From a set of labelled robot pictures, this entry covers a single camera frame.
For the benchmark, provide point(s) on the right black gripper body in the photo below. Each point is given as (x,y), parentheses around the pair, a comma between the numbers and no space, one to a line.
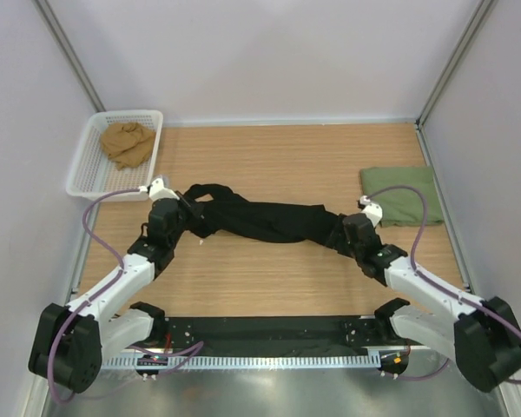
(354,251)

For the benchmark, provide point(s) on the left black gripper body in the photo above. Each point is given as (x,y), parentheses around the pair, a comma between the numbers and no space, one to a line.
(183,205)

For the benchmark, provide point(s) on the green tank top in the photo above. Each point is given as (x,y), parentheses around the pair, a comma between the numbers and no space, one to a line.
(403,207)

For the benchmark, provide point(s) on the black tank top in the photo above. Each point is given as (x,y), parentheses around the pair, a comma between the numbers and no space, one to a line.
(221,209)

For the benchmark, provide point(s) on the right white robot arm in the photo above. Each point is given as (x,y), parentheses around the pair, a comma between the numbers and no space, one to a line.
(482,337)

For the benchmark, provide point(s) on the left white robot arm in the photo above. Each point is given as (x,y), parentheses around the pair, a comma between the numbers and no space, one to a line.
(73,341)

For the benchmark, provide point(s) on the white plastic basket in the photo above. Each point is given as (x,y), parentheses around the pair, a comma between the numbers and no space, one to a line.
(92,174)

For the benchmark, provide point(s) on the orange garment in basket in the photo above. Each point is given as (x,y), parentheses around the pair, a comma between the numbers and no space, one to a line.
(127,144)

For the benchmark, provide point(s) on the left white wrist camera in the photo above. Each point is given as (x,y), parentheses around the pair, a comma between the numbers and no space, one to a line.
(158,189)

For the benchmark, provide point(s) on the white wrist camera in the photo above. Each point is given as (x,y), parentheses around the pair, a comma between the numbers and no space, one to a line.
(371,210)
(158,189)

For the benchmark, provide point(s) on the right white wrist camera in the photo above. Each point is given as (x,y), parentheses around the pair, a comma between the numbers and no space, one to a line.
(371,210)

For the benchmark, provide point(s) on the slotted grey cable duct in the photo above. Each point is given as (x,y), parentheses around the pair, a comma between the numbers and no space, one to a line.
(140,362)

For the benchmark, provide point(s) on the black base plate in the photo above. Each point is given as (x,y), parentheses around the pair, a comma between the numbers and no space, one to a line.
(280,334)

